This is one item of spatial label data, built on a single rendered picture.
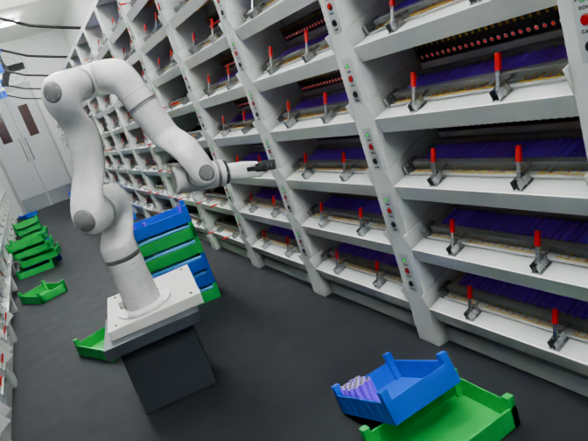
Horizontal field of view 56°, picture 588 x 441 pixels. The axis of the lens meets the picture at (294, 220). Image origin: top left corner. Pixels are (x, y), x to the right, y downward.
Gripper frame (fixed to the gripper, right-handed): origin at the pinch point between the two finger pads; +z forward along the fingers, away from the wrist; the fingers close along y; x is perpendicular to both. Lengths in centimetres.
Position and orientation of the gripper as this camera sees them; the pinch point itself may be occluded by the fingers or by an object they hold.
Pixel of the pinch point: (269, 164)
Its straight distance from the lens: 181.8
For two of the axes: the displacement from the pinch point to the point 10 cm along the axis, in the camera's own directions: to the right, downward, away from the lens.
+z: 8.9, -1.9, 4.2
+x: -1.3, -9.8, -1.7
